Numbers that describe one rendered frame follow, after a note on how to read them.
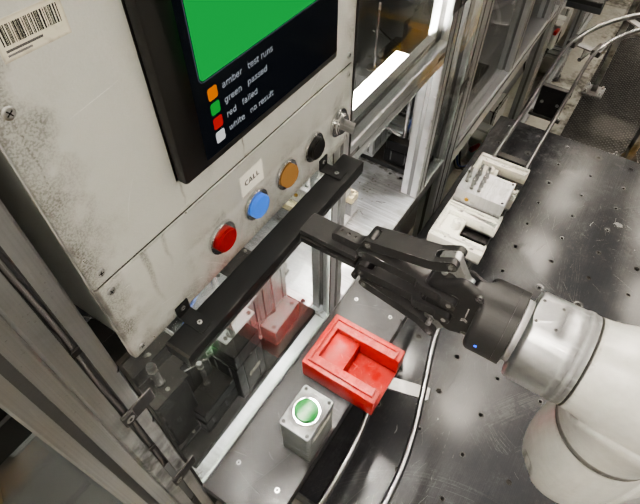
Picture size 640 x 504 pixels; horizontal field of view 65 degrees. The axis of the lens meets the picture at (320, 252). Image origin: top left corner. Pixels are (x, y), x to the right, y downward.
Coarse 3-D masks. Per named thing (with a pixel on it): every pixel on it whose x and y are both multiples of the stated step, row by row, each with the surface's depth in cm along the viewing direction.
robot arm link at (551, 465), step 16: (544, 416) 53; (528, 432) 57; (544, 432) 52; (528, 448) 56; (544, 448) 52; (560, 448) 50; (528, 464) 58; (544, 464) 53; (560, 464) 50; (576, 464) 49; (544, 480) 55; (560, 480) 52; (576, 480) 50; (592, 480) 49; (608, 480) 47; (560, 496) 54; (576, 496) 52; (592, 496) 51; (608, 496) 50; (624, 496) 51
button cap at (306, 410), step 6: (300, 402) 83; (306, 402) 83; (312, 402) 83; (294, 408) 82; (300, 408) 82; (306, 408) 82; (312, 408) 82; (318, 408) 82; (300, 414) 82; (306, 414) 82; (312, 414) 82; (300, 420) 81; (306, 420) 81; (312, 420) 81
